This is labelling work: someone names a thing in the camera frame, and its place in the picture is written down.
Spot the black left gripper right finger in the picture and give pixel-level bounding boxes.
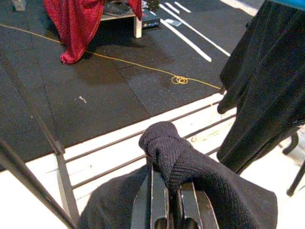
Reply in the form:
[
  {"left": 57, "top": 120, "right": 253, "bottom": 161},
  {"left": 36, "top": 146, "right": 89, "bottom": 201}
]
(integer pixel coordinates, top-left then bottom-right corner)
[{"left": 180, "top": 182, "right": 220, "bottom": 229}]

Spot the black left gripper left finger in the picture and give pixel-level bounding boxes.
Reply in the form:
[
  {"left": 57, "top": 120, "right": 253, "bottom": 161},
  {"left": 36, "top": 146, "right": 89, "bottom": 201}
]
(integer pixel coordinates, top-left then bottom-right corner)
[{"left": 131, "top": 164, "right": 170, "bottom": 229}]

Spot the navy blue garment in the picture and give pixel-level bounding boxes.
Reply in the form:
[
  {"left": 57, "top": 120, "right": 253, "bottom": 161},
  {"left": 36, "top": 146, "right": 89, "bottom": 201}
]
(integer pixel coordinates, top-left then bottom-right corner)
[{"left": 78, "top": 121, "right": 278, "bottom": 229}]

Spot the blue clothes hanger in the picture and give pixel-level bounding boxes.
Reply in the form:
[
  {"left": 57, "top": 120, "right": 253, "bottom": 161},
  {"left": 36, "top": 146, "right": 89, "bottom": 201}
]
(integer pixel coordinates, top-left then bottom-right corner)
[{"left": 274, "top": 0, "right": 305, "bottom": 11}]

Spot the black metal clothes rack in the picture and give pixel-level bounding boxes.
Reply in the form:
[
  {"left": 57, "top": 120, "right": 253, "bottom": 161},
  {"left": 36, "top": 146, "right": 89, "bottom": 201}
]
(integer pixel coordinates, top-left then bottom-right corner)
[{"left": 0, "top": 54, "right": 239, "bottom": 229}]

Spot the black garment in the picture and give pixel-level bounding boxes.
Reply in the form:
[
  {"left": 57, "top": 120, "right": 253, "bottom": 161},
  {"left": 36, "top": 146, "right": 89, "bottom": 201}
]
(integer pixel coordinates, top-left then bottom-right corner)
[{"left": 217, "top": 0, "right": 305, "bottom": 175}]

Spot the white low table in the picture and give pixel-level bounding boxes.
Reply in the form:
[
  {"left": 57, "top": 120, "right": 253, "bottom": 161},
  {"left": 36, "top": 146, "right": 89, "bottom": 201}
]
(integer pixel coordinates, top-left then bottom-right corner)
[{"left": 100, "top": 9, "right": 143, "bottom": 39}]

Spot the black flat box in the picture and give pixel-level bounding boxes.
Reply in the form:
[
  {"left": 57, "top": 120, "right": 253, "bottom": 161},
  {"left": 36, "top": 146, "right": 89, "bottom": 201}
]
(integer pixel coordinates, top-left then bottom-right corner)
[{"left": 142, "top": 11, "right": 161, "bottom": 31}]

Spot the red cloth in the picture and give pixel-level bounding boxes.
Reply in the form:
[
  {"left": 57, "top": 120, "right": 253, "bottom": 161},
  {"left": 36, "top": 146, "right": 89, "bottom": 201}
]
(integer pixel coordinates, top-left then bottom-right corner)
[{"left": 42, "top": 0, "right": 142, "bottom": 65}]

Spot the small grey box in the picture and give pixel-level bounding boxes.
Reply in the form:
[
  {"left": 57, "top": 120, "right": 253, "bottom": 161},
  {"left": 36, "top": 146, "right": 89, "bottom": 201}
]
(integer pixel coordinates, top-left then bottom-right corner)
[{"left": 11, "top": 0, "right": 26, "bottom": 11}]

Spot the yellow floor cable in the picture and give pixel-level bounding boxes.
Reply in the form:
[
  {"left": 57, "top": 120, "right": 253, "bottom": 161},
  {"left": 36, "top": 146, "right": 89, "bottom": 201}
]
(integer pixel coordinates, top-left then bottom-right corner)
[{"left": 0, "top": 23, "right": 222, "bottom": 91}]

